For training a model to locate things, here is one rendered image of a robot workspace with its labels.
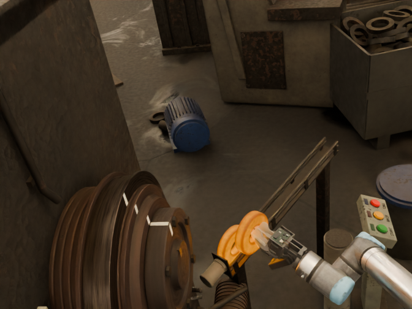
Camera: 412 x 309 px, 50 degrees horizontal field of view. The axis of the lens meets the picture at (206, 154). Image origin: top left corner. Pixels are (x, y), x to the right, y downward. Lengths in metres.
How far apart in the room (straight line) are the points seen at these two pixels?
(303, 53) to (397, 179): 1.53
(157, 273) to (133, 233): 0.10
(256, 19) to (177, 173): 1.33
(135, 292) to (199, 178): 2.25
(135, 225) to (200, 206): 1.97
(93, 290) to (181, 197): 2.15
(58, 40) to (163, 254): 0.55
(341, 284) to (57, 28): 1.06
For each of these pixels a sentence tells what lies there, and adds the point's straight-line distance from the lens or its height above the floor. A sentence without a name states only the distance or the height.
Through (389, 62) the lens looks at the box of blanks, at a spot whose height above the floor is 0.67.
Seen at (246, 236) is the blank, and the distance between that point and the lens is 1.51.
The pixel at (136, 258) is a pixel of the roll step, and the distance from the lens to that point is 0.97.
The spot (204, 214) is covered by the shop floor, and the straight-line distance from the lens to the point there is 2.88.
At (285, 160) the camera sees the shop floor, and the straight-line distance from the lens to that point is 3.24.
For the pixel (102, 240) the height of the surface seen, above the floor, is 1.31.
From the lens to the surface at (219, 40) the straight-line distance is 3.74.
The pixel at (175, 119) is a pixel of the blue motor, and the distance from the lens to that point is 3.34.
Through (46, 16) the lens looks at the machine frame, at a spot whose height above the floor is 1.68.
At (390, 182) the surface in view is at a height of 0.43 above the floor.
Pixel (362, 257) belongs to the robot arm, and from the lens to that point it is 1.52.
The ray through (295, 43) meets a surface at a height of 0.58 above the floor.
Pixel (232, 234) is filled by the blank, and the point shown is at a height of 0.78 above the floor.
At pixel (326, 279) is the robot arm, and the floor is 0.81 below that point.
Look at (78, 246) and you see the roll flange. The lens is 0.96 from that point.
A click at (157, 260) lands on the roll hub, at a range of 0.99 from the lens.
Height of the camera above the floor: 1.94
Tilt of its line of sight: 35 degrees down
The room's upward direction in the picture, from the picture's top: 11 degrees counter-clockwise
